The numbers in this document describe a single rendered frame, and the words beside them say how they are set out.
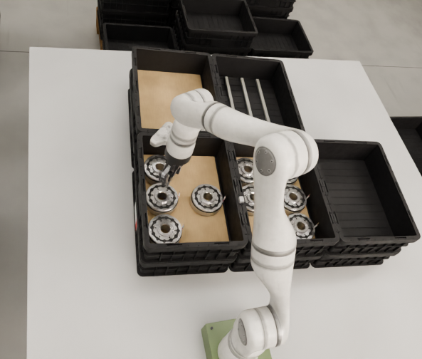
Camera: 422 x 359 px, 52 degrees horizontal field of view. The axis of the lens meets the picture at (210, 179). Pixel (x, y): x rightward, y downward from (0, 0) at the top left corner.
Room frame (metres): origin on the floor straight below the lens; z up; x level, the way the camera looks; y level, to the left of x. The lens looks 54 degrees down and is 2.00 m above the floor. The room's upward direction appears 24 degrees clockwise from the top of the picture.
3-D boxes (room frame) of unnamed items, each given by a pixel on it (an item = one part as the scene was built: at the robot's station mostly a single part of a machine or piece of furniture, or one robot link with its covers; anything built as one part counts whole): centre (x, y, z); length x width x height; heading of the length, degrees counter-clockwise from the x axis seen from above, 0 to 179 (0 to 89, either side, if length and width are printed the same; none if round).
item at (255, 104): (1.22, -0.03, 0.87); 0.40 x 0.30 x 0.11; 28
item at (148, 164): (0.79, 0.17, 0.86); 0.10 x 0.10 x 0.01
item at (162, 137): (0.73, 0.13, 1.11); 0.11 x 0.09 x 0.06; 79
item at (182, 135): (0.73, 0.11, 1.21); 0.09 x 0.07 x 0.15; 144
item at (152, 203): (0.69, 0.12, 0.86); 0.10 x 0.10 x 0.01
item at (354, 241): (1.01, -0.48, 0.92); 0.40 x 0.30 x 0.02; 28
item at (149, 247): (0.73, 0.05, 0.92); 0.40 x 0.30 x 0.02; 28
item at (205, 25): (2.08, 0.33, 0.37); 0.40 x 0.30 x 0.45; 122
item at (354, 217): (1.01, -0.48, 0.87); 0.40 x 0.30 x 0.11; 28
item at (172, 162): (0.73, 0.11, 1.04); 0.08 x 0.08 x 0.09
